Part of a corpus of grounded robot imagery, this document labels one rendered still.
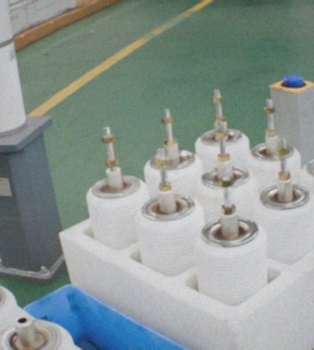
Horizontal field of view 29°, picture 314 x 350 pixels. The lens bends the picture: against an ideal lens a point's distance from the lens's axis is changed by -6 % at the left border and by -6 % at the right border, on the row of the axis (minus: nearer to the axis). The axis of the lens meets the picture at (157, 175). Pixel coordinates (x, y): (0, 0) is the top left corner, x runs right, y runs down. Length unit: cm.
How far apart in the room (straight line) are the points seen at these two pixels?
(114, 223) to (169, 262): 12
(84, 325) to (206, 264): 30
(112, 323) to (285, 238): 29
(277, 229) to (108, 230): 26
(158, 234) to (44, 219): 41
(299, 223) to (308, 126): 36
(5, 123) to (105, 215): 31
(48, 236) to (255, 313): 57
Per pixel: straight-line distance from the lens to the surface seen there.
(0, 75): 112
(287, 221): 85
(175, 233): 85
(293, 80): 117
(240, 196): 93
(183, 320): 84
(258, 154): 103
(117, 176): 96
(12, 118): 115
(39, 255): 123
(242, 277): 80
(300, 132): 117
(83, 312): 101
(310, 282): 88
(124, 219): 94
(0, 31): 111
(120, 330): 93
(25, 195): 117
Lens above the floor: 65
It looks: 24 degrees down
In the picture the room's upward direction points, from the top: 8 degrees counter-clockwise
